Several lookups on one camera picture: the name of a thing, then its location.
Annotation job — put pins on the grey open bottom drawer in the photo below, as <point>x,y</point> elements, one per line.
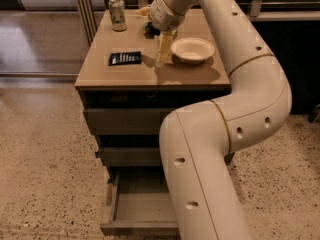
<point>140,204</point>

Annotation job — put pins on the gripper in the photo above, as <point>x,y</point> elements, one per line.
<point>162,16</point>

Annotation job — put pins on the green chip bag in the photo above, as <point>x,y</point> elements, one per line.
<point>150,32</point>

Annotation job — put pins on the silver green soda can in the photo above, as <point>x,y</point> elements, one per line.
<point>117,15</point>

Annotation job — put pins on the beige paper bowl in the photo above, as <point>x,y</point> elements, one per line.
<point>192,51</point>

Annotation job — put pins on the black rxbar chocolate bar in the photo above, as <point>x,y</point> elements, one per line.
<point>125,58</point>

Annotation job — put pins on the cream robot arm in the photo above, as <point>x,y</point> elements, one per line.
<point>195,139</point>

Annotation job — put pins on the grey three-drawer cabinet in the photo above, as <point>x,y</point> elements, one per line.
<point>144,85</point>

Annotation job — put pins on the grey top drawer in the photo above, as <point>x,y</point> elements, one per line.
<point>125,121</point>

